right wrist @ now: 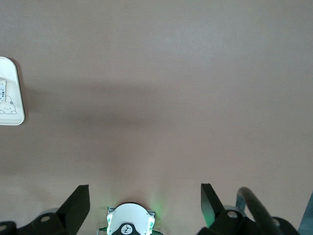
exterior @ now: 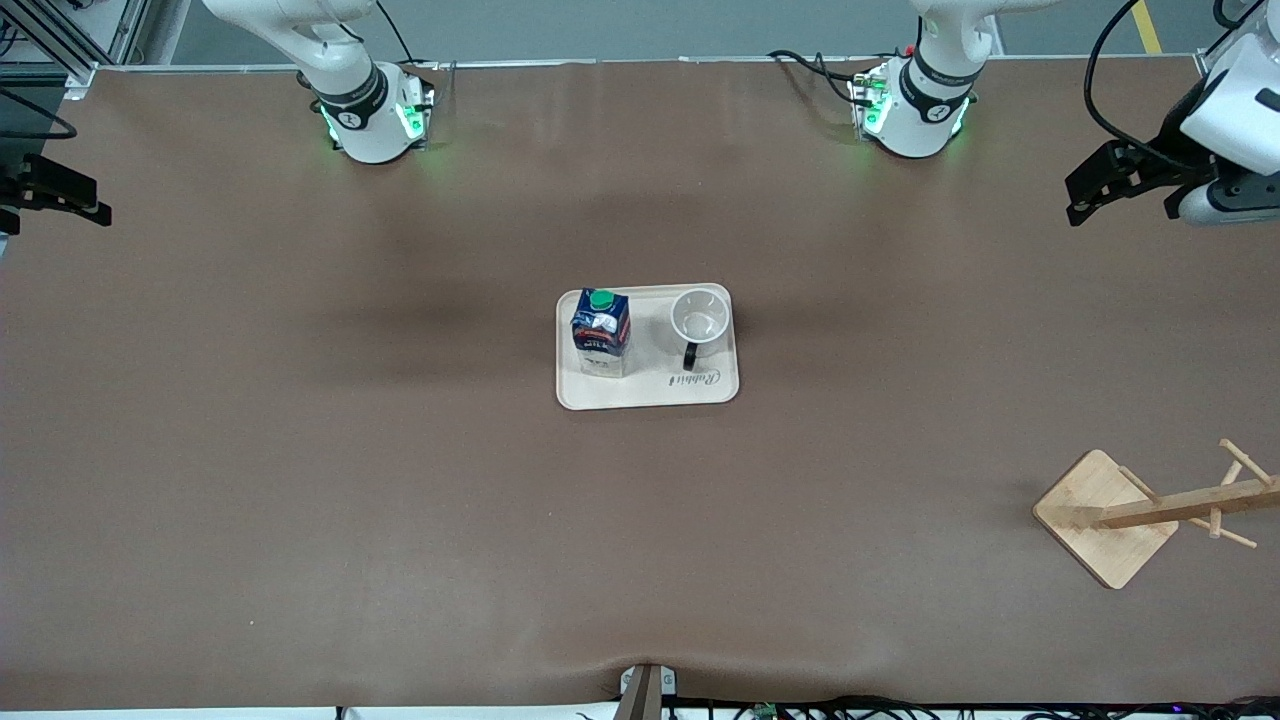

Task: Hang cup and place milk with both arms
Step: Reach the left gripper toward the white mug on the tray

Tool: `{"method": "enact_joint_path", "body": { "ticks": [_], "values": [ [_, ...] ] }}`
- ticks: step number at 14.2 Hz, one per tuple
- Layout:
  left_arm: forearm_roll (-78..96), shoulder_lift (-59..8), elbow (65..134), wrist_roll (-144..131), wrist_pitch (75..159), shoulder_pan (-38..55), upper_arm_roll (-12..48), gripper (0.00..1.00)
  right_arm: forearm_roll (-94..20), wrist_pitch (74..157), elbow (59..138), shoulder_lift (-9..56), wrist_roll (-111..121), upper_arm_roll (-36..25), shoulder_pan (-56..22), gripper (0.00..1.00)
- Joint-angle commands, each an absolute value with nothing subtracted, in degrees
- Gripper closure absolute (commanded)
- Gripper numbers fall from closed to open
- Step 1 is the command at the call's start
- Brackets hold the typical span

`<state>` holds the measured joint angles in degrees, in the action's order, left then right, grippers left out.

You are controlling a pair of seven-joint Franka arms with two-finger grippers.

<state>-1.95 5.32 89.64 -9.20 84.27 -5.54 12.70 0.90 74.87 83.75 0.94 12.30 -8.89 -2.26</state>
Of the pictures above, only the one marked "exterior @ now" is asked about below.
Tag white smiley cup black handle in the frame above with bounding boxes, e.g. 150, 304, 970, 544
669, 287, 730, 373

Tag blue milk carton green cap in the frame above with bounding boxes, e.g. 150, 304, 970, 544
569, 288, 633, 380

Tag wooden cup rack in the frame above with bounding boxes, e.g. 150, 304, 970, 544
1031, 437, 1280, 591

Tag yellow floor tape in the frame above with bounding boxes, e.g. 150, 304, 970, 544
1130, 0, 1165, 56

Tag brown table cover mat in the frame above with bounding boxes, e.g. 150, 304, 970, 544
0, 55, 1280, 714

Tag cream plastic tray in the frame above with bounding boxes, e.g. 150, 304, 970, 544
555, 283, 742, 412

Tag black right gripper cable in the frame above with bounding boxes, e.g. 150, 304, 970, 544
0, 87, 79, 142

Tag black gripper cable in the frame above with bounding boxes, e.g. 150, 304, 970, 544
1084, 0, 1216, 173
0, 87, 79, 142

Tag aluminium frame corner post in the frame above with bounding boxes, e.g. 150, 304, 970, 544
1193, 0, 1280, 79

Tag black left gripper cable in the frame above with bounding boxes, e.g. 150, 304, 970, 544
1084, 0, 1216, 173

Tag aluminium frame profile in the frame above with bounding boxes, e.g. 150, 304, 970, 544
0, 0, 153, 93

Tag black left arm base cables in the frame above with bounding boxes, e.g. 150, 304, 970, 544
766, 48, 863, 109

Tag black right arm base cable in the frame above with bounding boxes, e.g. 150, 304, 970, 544
374, 0, 443, 73

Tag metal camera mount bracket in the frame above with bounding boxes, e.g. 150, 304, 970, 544
617, 662, 680, 720

